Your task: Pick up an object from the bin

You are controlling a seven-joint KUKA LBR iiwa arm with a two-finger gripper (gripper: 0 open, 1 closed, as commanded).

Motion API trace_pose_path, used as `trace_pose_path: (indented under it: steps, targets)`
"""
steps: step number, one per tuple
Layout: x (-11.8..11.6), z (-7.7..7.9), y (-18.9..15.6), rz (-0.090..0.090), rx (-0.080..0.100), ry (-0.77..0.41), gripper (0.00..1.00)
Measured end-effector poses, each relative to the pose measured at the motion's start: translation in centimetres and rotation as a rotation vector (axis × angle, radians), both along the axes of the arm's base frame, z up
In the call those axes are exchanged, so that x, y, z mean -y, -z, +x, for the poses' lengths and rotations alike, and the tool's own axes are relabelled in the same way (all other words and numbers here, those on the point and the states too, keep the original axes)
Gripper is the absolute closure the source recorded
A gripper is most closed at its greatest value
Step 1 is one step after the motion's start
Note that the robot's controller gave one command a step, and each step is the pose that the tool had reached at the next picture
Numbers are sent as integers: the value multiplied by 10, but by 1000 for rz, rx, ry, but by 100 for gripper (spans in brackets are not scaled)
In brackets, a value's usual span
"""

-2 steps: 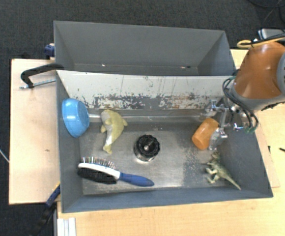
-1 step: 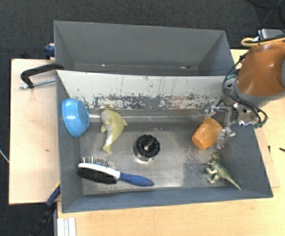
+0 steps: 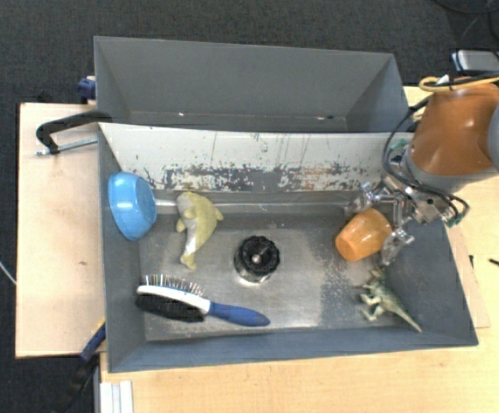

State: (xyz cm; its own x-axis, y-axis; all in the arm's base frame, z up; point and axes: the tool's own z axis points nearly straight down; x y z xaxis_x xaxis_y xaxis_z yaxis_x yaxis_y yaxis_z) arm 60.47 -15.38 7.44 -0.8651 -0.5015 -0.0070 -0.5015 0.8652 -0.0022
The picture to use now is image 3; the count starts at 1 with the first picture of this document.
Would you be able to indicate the black round knob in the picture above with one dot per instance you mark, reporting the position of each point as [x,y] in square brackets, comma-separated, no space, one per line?
[256,256]

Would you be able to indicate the small black screw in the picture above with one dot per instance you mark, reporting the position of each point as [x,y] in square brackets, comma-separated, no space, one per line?
[497,263]

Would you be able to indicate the blue and white hairbrush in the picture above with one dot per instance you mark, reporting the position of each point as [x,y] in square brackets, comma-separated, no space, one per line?
[176,303]

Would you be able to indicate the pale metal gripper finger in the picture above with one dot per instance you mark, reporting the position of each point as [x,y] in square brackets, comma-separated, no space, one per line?
[370,196]
[398,239]

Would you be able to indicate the grey metal bin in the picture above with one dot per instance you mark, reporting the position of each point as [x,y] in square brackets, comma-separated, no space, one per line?
[249,84]

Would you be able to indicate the orange plastic cup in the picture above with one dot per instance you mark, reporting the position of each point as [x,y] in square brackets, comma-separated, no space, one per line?
[361,237]

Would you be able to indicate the yellow and grey plush dolphin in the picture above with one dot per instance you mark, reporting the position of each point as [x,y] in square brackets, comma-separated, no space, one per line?
[198,226]

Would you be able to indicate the green toy dinosaur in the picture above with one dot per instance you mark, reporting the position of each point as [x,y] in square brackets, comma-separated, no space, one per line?
[383,299]

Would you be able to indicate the blue plastic bowl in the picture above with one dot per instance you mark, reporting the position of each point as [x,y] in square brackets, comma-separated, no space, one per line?
[131,207]

